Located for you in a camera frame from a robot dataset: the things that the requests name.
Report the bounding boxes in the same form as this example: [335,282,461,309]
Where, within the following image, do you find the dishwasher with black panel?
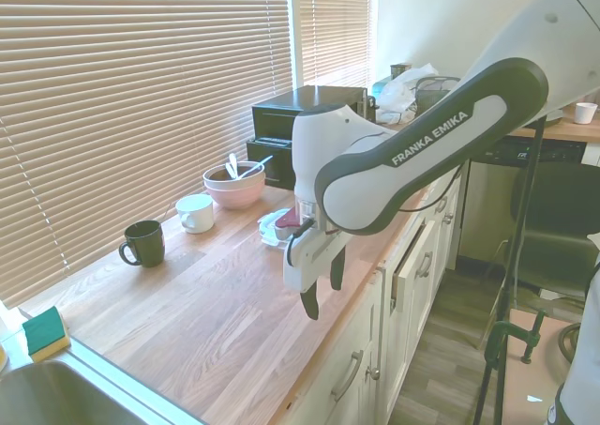
[458,136,588,262]

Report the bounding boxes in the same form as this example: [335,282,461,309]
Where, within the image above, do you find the beige bowl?
[202,160,266,192]

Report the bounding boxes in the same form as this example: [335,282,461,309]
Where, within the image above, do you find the clear teal-rimmed container lid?
[259,211,301,238]

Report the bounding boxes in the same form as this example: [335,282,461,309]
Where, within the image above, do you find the black toaster oven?
[246,85,369,191]

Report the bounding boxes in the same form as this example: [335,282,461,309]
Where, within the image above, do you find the teal container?
[372,75,399,96]

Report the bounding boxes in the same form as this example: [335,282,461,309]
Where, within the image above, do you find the pink bowl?
[204,174,266,210]

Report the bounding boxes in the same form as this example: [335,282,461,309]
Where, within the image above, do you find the narrow beige window blind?
[293,0,376,89]

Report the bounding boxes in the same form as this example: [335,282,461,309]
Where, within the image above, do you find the small white cup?
[575,101,599,126]

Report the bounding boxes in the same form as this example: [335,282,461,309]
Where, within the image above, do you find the black mesh basket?
[414,75,459,115]

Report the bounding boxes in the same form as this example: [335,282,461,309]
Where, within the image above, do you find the yellow green sponge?
[22,306,72,363]

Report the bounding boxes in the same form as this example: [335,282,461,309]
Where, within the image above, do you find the thin black stand pole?
[472,114,549,425]

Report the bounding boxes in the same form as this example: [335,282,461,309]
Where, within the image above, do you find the white kitchen cabinet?
[280,161,473,425]

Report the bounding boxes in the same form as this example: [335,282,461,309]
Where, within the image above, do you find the green clamp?
[522,308,548,366]
[484,319,510,366]

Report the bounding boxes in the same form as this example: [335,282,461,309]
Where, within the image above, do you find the wide beige window blind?
[0,0,288,304]

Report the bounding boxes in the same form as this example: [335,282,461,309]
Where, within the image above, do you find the dark green mug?
[117,220,166,269]

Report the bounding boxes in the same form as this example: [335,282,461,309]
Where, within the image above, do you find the stainless steel sink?
[0,342,207,425]

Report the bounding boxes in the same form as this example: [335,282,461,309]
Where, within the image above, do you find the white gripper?
[282,230,348,322]

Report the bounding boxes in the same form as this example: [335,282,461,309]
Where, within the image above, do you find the white mug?
[175,193,216,235]

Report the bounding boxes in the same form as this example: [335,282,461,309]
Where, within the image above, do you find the white cabinet drawer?
[392,218,443,314]

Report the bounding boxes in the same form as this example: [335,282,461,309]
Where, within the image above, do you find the white plastic bag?
[376,62,441,127]

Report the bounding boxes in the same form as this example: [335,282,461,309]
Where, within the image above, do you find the clear glass food container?
[259,211,301,250]

